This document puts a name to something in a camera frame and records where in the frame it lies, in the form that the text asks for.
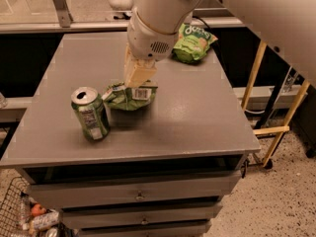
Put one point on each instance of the top grey drawer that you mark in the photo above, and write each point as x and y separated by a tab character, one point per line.
156	188

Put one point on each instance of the white packet in basket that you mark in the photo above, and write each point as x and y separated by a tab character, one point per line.
45	221

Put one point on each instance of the green jalapeno chip bag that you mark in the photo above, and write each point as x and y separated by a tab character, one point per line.
120	97

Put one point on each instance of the middle grey drawer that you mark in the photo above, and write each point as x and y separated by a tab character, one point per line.
141	215

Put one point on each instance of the bottom grey drawer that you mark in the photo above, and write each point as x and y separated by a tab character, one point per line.
170	229

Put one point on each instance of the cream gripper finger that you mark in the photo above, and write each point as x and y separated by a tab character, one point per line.
137	71

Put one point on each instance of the orange fruit in basket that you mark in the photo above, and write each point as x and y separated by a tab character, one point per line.
37	210

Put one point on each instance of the green soda can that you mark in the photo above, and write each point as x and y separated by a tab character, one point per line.
89	108

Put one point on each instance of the black wire basket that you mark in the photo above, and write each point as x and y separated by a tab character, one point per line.
9	209

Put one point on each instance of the grey drawer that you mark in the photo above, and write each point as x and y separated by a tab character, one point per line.
170	229
141	215
156	188

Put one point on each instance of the green apple chip bag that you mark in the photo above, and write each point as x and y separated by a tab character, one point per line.
193	44

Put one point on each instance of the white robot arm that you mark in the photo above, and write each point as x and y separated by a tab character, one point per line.
288	27

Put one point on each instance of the yellow wooden easel frame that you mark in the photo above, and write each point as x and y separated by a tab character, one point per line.
277	131

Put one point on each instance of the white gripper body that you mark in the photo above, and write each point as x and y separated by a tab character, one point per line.
147	40

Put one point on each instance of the grey drawer cabinet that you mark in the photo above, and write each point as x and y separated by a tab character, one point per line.
194	125

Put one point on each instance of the metal railing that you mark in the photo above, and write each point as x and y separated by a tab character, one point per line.
60	16

